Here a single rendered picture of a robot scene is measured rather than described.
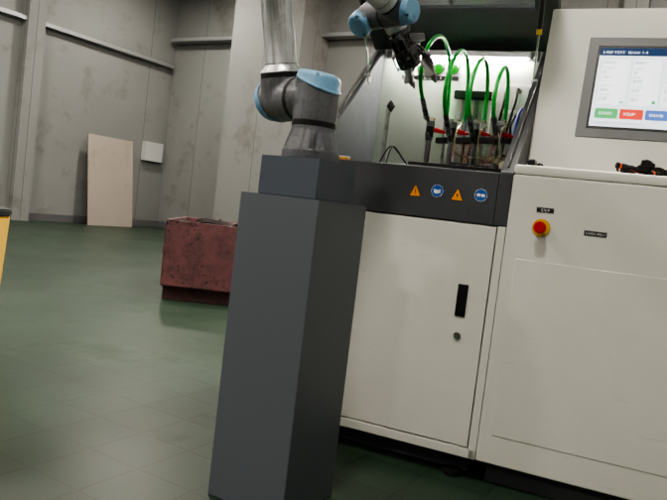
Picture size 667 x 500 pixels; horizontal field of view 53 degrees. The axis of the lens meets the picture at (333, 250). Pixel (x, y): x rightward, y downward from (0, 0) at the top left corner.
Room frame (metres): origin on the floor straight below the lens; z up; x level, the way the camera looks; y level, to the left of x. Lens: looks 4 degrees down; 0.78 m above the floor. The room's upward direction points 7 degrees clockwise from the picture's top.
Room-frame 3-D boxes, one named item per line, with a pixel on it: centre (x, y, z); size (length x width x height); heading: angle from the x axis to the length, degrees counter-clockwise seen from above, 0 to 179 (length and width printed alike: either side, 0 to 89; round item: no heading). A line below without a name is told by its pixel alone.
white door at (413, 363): (2.16, -0.18, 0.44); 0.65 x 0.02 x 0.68; 67
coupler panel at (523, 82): (2.54, -0.61, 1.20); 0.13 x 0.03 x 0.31; 67
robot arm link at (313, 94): (1.77, 0.09, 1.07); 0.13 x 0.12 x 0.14; 44
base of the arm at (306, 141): (1.76, 0.09, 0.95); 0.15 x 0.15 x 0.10
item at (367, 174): (2.18, -0.19, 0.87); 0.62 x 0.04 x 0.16; 67
